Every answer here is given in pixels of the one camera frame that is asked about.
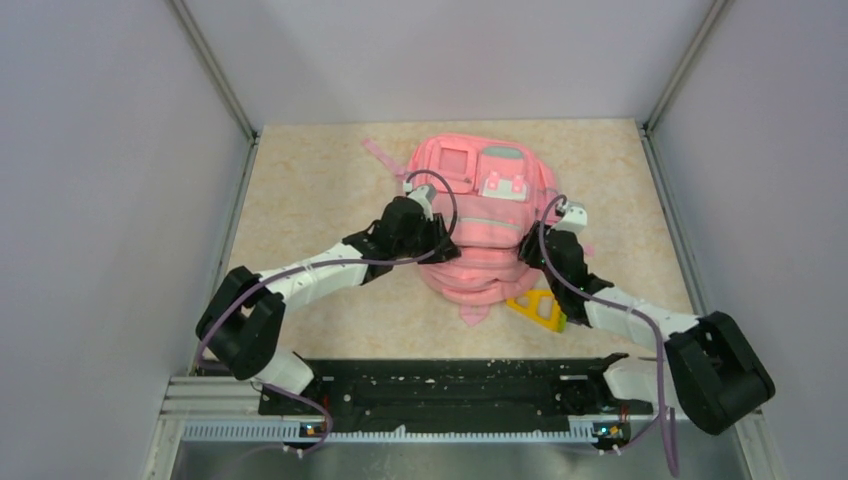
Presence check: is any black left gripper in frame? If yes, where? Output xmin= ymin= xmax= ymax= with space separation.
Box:
xmin=394 ymin=213 xmax=461 ymax=265

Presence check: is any pink student backpack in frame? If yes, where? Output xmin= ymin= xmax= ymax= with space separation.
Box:
xmin=363 ymin=133 xmax=559 ymax=326

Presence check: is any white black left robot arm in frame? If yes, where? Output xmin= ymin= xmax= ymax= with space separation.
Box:
xmin=195 ymin=196 xmax=459 ymax=414

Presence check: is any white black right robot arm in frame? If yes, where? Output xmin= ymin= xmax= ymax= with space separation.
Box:
xmin=519 ymin=221 xmax=776 ymax=435

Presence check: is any yellow green block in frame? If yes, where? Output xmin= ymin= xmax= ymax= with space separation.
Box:
xmin=506 ymin=289 xmax=567 ymax=333

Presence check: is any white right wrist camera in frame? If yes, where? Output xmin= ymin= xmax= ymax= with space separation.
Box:
xmin=552 ymin=201 xmax=588 ymax=234

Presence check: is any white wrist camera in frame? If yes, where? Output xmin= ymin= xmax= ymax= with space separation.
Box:
xmin=552 ymin=201 xmax=588 ymax=234
xmin=403 ymin=182 xmax=437 ymax=221

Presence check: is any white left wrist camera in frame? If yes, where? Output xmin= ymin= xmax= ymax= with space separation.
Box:
xmin=403 ymin=182 xmax=437 ymax=221

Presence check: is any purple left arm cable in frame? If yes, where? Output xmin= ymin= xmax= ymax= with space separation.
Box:
xmin=195 ymin=170 xmax=460 ymax=458

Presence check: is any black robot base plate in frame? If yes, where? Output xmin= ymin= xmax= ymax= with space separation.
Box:
xmin=258 ymin=354 xmax=653 ymax=434

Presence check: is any right aluminium corner post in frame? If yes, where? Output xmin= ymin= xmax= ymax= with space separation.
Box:
xmin=642 ymin=0 xmax=734 ymax=136

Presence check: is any aluminium corner post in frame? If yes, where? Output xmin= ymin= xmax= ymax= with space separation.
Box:
xmin=164 ymin=0 xmax=258 ymax=142
xmin=642 ymin=0 xmax=734 ymax=136

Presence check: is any left aluminium corner post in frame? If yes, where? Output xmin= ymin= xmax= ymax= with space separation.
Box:
xmin=164 ymin=0 xmax=258 ymax=142

